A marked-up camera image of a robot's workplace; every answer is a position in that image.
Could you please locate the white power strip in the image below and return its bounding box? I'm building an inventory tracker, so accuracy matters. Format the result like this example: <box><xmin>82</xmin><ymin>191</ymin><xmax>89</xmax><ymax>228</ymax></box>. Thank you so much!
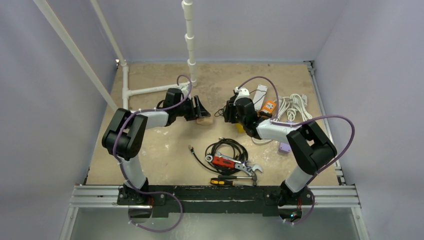
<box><xmin>252</xmin><ymin>84</ymin><xmax>268</xmax><ymax>112</ymax></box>

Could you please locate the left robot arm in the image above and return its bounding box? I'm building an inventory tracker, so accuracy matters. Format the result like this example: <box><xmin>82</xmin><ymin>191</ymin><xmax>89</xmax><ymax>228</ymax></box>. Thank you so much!
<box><xmin>101</xmin><ymin>87</ymin><xmax>211</xmax><ymax>205</ymax></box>

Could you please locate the wooden cube adapter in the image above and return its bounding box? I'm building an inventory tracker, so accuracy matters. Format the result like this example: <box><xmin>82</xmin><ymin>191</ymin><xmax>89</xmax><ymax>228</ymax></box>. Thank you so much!
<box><xmin>196</xmin><ymin>116</ymin><xmax>214</xmax><ymax>126</ymax></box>

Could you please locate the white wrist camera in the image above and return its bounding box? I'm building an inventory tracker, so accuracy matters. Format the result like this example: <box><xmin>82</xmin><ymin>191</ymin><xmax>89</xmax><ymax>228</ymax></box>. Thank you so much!
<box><xmin>179</xmin><ymin>82</ymin><xmax>192</xmax><ymax>99</ymax></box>
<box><xmin>233</xmin><ymin>87</ymin><xmax>250</xmax><ymax>106</ymax></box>

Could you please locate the white PVC pipe frame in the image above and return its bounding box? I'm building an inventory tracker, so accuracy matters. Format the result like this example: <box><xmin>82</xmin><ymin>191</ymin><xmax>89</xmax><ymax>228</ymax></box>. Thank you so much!
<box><xmin>34</xmin><ymin>0</ymin><xmax>197</xmax><ymax>110</ymax></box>

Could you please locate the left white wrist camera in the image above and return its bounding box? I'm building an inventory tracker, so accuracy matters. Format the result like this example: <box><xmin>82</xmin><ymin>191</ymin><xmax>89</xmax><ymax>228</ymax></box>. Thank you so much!
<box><xmin>179</xmin><ymin>82</ymin><xmax>192</xmax><ymax>99</ymax></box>

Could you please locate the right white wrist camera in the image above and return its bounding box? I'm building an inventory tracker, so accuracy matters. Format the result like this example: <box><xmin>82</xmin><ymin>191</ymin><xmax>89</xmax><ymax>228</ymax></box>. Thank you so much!
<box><xmin>233</xmin><ymin>87</ymin><xmax>250</xmax><ymax>106</ymax></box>

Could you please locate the orange power strip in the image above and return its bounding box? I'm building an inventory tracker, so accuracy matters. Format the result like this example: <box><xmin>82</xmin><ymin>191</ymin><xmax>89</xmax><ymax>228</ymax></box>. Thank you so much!
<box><xmin>259</xmin><ymin>100</ymin><xmax>277</xmax><ymax>117</ymax></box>

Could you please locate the yellow black screwdriver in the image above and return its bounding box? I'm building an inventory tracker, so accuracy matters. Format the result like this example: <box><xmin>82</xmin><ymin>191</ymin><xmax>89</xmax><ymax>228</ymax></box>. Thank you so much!
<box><xmin>209</xmin><ymin>177</ymin><xmax>253</xmax><ymax>187</ymax></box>

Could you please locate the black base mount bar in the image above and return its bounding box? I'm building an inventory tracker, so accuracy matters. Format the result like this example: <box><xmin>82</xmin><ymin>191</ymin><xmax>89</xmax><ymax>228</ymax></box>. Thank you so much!
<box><xmin>116</xmin><ymin>183</ymin><xmax>315</xmax><ymax>219</ymax></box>

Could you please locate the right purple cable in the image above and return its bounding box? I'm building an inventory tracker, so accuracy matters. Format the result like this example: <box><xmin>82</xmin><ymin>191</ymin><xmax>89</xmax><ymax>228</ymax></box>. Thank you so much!
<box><xmin>236</xmin><ymin>76</ymin><xmax>356</xmax><ymax>186</ymax></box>

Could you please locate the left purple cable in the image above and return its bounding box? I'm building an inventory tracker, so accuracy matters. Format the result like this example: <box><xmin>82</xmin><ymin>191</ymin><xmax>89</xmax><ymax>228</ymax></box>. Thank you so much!
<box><xmin>112</xmin><ymin>74</ymin><xmax>194</xmax><ymax>233</ymax></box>

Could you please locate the black coiled cable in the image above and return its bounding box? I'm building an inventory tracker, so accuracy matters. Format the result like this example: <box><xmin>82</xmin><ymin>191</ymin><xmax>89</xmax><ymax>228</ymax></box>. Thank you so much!
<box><xmin>188</xmin><ymin>138</ymin><xmax>249</xmax><ymax>175</ymax></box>

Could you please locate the aluminium rail frame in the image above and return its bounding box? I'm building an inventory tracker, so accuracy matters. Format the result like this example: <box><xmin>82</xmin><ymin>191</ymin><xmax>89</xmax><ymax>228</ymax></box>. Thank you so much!
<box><xmin>68</xmin><ymin>60</ymin><xmax>363</xmax><ymax>210</ymax></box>

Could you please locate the white cord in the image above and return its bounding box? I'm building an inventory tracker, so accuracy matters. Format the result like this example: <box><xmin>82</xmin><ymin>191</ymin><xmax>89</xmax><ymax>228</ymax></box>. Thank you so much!
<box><xmin>251</xmin><ymin>93</ymin><xmax>315</xmax><ymax>146</ymax></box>

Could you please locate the purple power strip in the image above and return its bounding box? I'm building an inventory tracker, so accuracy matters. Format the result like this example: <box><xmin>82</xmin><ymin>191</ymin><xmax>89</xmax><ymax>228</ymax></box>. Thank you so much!
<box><xmin>278</xmin><ymin>142</ymin><xmax>292</xmax><ymax>154</ymax></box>

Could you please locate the yellow cube socket adapter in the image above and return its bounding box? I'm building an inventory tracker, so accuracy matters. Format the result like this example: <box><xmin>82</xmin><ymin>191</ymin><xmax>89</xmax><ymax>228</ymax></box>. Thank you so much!
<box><xmin>235</xmin><ymin>123</ymin><xmax>246</xmax><ymax>133</ymax></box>

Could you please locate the purple cable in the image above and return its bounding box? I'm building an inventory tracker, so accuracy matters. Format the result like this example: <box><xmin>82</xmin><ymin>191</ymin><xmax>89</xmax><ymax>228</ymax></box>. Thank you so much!
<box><xmin>236</xmin><ymin>76</ymin><xmax>356</xmax><ymax>186</ymax></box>
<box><xmin>112</xmin><ymin>74</ymin><xmax>194</xmax><ymax>233</ymax></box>

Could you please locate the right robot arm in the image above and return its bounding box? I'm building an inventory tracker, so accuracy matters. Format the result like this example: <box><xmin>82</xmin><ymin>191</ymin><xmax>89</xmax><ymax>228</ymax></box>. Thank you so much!
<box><xmin>223</xmin><ymin>96</ymin><xmax>337</xmax><ymax>204</ymax></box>

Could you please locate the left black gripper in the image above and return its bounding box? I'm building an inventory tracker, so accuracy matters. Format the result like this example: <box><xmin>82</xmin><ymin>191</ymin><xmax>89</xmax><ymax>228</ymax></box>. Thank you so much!
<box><xmin>174</xmin><ymin>96</ymin><xmax>209</xmax><ymax>121</ymax></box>

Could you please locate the small claw hammer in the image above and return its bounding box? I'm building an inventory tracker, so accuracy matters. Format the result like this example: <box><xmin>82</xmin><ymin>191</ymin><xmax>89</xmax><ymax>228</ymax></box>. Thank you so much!
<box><xmin>217</xmin><ymin>174</ymin><xmax>258</xmax><ymax>186</ymax></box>

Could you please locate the red adjustable wrench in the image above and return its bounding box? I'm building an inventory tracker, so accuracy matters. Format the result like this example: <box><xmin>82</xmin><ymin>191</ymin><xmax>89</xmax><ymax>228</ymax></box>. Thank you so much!
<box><xmin>205</xmin><ymin>151</ymin><xmax>263</xmax><ymax>176</ymax></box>

